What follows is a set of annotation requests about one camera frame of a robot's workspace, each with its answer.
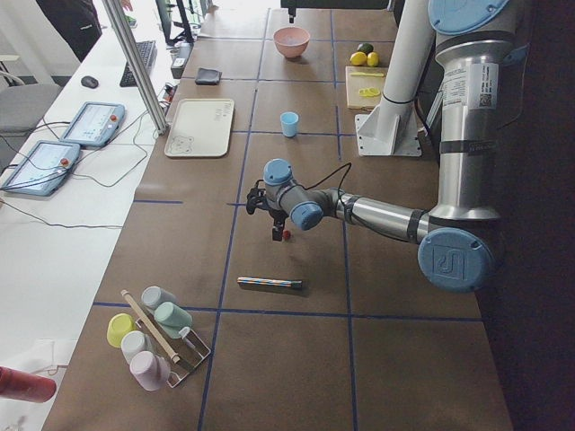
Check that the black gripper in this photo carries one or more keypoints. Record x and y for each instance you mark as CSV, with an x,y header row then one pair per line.
x,y
278,219

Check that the light blue cup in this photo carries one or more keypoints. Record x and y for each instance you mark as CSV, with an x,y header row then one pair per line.
x,y
289,121

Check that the grey cup on rack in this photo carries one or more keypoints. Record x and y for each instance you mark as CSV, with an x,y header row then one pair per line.
x,y
153,296

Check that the upper teach pendant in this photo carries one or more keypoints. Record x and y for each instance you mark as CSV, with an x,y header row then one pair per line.
x,y
95,124

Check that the pink bowl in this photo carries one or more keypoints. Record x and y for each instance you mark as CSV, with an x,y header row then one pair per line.
x,y
291,42

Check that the wooden cutting board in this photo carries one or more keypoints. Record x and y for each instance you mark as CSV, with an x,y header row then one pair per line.
x,y
364,86

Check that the mint green cup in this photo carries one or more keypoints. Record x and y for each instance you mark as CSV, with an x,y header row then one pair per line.
x,y
172,319

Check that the yellow knife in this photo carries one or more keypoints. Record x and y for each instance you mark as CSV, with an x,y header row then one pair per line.
x,y
367,74

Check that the cream bear tray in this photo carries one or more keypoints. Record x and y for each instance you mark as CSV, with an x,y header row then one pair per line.
x,y
200,128

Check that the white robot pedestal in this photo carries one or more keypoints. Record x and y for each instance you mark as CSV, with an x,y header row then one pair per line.
x,y
391,128

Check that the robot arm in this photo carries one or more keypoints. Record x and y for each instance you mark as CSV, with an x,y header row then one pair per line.
x,y
459,239

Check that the white cup on rack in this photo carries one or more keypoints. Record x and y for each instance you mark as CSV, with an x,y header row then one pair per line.
x,y
135,342

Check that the green avocado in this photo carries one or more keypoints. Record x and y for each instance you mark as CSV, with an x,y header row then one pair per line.
x,y
366,48

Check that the yellow cup on rack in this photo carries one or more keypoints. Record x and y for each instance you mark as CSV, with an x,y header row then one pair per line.
x,y
118,327

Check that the lower teach pendant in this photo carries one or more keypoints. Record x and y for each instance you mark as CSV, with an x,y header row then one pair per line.
x,y
43,169

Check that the white wire cup rack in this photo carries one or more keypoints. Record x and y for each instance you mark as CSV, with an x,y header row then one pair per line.
x,y
184,354

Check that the black computer mouse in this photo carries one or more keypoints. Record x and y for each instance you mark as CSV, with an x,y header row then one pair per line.
x,y
89,82

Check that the red bottle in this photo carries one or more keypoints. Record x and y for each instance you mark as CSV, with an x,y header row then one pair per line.
x,y
18,385

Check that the folded grey cloth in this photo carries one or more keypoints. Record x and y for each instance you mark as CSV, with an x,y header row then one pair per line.
x,y
207,76

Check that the steel muddler black tip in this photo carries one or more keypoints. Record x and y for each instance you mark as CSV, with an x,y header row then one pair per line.
x,y
258,283

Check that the teach pendant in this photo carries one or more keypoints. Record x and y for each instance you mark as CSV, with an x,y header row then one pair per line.
x,y
43,169
95,124

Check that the pink cup on rack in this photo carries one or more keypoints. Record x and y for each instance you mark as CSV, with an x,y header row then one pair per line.
x,y
150,370

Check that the aluminium frame post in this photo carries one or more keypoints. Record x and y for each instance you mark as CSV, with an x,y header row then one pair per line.
x,y
128,44

